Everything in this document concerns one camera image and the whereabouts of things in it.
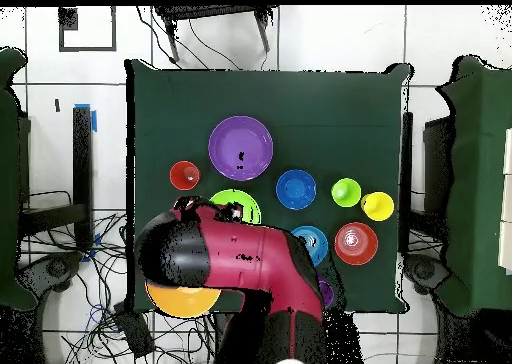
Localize tangle of floor cables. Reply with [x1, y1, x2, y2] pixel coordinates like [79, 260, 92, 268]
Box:
[17, 189, 217, 364]

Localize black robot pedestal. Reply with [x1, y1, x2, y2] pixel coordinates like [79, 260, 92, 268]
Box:
[213, 311, 277, 364]

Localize black power strip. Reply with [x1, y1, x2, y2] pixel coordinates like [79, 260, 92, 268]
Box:
[113, 301, 156, 359]

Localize white boxes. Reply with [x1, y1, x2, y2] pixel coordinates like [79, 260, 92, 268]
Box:
[497, 127, 512, 275]

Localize black table frame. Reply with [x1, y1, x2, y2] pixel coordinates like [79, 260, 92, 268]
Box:
[400, 111, 414, 253]
[17, 106, 94, 250]

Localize dark blue plastic bowl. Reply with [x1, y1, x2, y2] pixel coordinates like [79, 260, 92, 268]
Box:
[275, 168, 318, 212]

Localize purple plastic cup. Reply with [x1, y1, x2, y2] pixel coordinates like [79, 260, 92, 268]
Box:
[317, 275, 336, 308]

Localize large yellow plastic bowl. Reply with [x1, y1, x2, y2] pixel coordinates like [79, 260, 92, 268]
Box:
[144, 282, 222, 320]

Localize blue tape strip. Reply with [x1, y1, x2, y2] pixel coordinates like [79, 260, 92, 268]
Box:
[74, 102, 98, 134]

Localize black chair base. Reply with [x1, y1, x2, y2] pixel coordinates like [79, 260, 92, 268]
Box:
[15, 251, 85, 297]
[403, 253, 451, 295]

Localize purple plastic bowl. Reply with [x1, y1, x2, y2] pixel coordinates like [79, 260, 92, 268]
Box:
[207, 115, 275, 182]

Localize dark green tablecloth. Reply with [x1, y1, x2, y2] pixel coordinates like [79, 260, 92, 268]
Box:
[124, 58, 413, 315]

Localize yellow plastic cup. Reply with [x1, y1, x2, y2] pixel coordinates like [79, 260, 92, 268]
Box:
[360, 190, 396, 223]

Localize black metal stool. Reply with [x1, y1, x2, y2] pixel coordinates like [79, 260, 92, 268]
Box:
[153, 5, 277, 65]

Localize green plastic cup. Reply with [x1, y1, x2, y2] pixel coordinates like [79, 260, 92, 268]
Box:
[330, 177, 363, 209]

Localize black square floor frame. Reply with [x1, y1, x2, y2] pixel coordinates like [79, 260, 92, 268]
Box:
[58, 6, 118, 53]

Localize light blue plastic bowl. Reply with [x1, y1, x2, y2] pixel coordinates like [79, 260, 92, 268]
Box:
[290, 224, 330, 268]

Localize green plastic bowl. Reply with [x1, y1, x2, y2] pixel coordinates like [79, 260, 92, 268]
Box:
[208, 188, 263, 225]

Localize green cloth side table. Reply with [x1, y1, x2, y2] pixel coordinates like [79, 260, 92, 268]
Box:
[437, 55, 512, 317]
[0, 47, 39, 311]

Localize orange-red plastic bowl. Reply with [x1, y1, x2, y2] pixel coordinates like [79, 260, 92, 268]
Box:
[333, 221, 380, 267]

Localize red plastic cup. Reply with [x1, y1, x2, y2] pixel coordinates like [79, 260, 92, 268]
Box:
[168, 160, 202, 192]

